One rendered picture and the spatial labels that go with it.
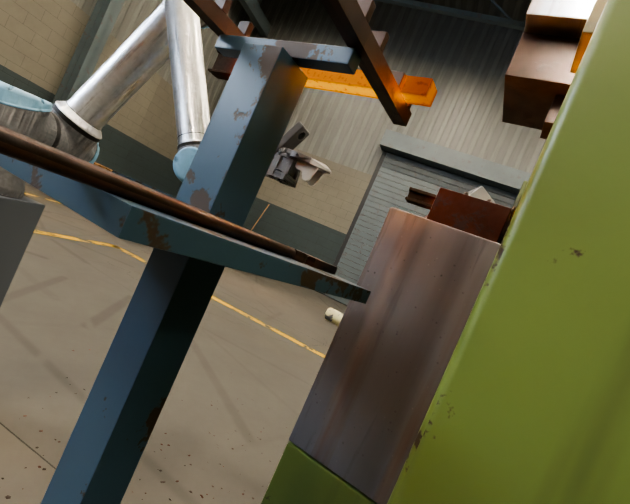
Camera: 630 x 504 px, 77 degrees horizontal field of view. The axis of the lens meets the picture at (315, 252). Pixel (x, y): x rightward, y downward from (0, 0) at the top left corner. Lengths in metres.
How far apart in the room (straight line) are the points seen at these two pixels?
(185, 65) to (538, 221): 0.93
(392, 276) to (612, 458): 0.39
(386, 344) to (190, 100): 0.75
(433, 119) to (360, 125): 1.67
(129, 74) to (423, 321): 1.09
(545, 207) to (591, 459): 0.21
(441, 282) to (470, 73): 9.72
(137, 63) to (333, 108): 9.06
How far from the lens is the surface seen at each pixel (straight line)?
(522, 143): 9.69
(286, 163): 1.05
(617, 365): 0.40
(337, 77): 0.61
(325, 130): 10.09
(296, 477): 0.77
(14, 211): 1.31
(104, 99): 1.39
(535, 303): 0.39
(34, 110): 1.29
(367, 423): 0.70
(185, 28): 1.18
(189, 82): 1.11
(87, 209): 0.28
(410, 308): 0.67
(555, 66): 0.96
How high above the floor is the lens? 0.79
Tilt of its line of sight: level
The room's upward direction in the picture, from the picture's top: 24 degrees clockwise
